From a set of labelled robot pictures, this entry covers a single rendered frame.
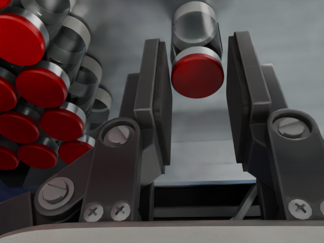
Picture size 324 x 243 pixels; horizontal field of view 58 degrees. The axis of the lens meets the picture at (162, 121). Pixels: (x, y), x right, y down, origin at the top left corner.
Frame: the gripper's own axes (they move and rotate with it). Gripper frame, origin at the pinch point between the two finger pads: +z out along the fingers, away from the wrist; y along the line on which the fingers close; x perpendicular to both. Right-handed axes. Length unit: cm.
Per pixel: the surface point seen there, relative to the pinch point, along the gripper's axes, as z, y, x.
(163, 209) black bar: 4.1, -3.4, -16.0
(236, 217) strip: 1.7, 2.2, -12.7
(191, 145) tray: 5.5, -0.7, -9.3
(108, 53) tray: 5.9, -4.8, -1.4
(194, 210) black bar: 4.1, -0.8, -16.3
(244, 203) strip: 2.7, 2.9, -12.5
